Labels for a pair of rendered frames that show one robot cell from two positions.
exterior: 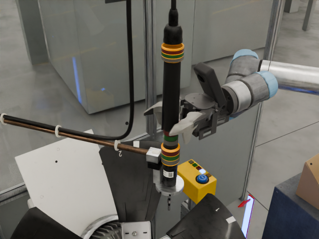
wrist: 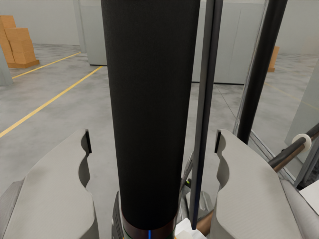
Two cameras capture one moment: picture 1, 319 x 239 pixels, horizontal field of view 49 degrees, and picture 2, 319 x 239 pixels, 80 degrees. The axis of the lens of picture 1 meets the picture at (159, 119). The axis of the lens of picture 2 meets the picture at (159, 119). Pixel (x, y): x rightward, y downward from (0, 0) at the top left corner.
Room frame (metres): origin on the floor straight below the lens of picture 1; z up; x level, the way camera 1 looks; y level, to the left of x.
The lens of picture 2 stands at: (0.67, -0.09, 1.71)
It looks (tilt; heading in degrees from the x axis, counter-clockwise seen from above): 28 degrees down; 123
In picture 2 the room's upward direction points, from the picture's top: 2 degrees clockwise
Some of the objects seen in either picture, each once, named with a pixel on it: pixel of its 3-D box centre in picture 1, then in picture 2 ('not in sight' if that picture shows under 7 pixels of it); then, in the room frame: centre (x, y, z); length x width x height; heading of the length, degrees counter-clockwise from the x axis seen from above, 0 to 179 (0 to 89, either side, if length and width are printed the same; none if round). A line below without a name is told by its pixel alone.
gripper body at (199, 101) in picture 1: (207, 110); not in sight; (0.69, -0.11, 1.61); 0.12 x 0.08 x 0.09; 126
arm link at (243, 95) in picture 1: (231, 97); not in sight; (0.74, -0.18, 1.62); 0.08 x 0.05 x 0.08; 36
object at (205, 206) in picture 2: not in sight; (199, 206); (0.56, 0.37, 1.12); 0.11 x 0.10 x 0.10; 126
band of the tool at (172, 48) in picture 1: (172, 52); not in sight; (0.63, -0.03, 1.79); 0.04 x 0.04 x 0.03
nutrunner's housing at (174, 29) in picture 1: (171, 116); not in sight; (0.63, -0.03, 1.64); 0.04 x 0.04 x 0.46
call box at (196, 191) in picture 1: (194, 182); not in sight; (1.08, -0.15, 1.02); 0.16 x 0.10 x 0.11; 36
